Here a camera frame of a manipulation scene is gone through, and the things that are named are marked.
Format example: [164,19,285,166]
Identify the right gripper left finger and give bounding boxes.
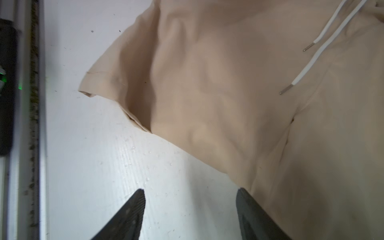
[93,189,146,240]

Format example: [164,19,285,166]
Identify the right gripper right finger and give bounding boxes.
[236,188,290,240]

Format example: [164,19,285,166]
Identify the beige drawstring shorts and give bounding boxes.
[79,1,384,240]

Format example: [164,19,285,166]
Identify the aluminium mounting rail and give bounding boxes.
[1,1,48,240]

